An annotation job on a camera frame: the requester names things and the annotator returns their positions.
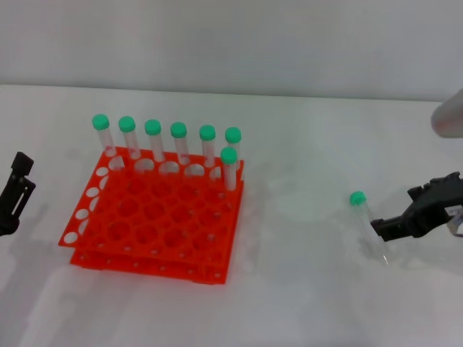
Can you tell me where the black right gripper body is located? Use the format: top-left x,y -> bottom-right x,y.
410,182 -> 463,239

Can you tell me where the clear test tube green cap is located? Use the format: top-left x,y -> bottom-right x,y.
170,121 -> 191,166
91,113 -> 117,160
224,127 -> 242,171
198,124 -> 217,168
144,119 -> 166,163
349,190 -> 390,266
118,116 -> 142,160
220,147 -> 239,192

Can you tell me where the orange plastic test tube rack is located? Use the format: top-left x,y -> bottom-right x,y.
56,145 -> 245,286

